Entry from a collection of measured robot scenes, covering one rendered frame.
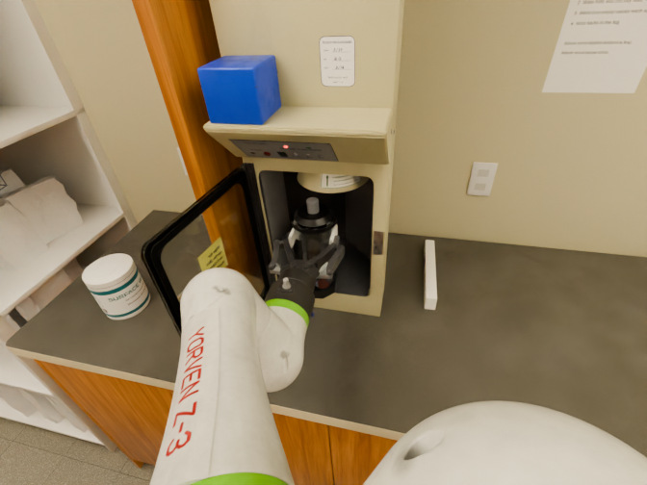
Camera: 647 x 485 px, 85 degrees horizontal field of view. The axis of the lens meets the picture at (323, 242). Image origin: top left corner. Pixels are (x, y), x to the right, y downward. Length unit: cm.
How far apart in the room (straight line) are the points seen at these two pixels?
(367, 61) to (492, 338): 73
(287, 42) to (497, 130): 70
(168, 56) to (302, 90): 23
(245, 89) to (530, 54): 76
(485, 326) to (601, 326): 29
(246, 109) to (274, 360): 41
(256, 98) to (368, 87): 20
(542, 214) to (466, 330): 51
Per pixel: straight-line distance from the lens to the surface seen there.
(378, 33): 66
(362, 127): 60
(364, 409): 87
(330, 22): 68
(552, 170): 127
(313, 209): 80
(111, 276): 112
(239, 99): 64
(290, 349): 57
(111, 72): 151
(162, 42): 71
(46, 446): 234
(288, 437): 111
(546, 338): 109
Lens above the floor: 171
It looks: 38 degrees down
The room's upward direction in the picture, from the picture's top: 4 degrees counter-clockwise
